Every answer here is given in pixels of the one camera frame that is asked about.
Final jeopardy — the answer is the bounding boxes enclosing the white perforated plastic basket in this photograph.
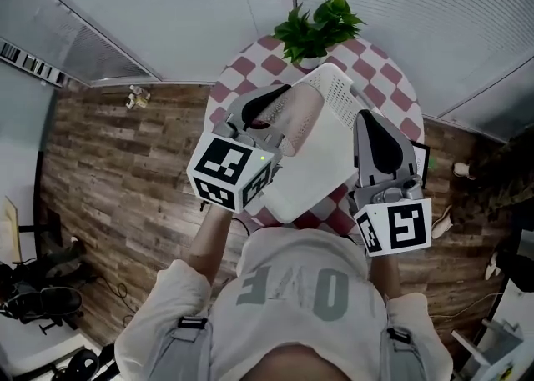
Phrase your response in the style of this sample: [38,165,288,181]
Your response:
[261,62,385,225]

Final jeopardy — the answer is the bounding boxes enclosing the small toy figures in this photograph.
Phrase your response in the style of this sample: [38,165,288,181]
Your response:
[126,84,152,110]

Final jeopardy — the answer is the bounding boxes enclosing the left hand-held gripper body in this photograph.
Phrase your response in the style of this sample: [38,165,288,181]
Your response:
[186,112,290,216]

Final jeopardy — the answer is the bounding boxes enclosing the person's white t-shirt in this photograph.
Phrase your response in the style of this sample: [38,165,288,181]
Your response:
[113,227,455,381]

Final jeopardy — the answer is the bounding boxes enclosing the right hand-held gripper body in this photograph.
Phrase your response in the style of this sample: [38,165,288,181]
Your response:
[348,170,433,258]

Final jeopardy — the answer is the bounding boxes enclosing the white desk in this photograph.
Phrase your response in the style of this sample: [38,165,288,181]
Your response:
[0,332,103,381]

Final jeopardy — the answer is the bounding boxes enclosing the round checkered table cloth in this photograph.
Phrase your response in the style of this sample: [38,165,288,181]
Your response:
[204,34,426,243]

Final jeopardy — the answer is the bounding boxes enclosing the black office chair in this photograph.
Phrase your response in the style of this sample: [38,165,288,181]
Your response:
[0,240,87,335]

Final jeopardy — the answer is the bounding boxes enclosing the black framed white tablet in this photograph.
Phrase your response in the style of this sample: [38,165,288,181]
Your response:
[410,140,431,189]

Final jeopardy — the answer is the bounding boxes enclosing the pinkish ribbed cup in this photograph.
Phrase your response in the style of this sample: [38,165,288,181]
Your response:
[249,82,325,158]

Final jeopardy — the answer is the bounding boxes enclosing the person's right forearm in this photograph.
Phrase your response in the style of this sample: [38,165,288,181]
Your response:
[366,250,402,303]

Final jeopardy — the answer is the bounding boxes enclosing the white shelf unit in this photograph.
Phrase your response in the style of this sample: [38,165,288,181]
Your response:
[451,278,534,381]

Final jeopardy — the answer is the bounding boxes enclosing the light wooden board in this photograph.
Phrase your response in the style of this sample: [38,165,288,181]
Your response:
[0,194,23,264]

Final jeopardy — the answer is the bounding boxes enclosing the grey harness strap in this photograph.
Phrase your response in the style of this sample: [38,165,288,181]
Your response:
[157,315,214,381]
[380,326,423,381]

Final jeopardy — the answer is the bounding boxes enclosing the person's left forearm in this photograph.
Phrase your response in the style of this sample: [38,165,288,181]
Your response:
[186,203,248,287]

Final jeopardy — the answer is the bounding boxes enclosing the green potted plant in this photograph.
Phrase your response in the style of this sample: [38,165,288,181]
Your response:
[273,0,368,71]

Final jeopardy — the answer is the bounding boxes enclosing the black floor cable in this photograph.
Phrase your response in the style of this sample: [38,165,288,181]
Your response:
[98,273,139,327]

